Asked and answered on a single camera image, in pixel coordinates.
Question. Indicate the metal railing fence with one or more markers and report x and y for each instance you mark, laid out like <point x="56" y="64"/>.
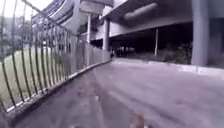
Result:
<point x="100" y="55"/>

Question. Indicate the reddish grey asphalt path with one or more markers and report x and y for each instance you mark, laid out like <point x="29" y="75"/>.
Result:
<point x="150" y="96"/>

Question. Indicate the pale concrete building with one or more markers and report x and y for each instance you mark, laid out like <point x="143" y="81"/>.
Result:
<point x="146" y="25"/>

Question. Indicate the bushes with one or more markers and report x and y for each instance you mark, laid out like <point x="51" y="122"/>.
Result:
<point x="173" y="55"/>

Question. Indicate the pale concrete kerb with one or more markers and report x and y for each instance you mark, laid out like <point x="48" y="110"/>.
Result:
<point x="186" y="67"/>

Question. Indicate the green grass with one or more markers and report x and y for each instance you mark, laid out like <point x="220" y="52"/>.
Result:
<point x="18" y="76"/>

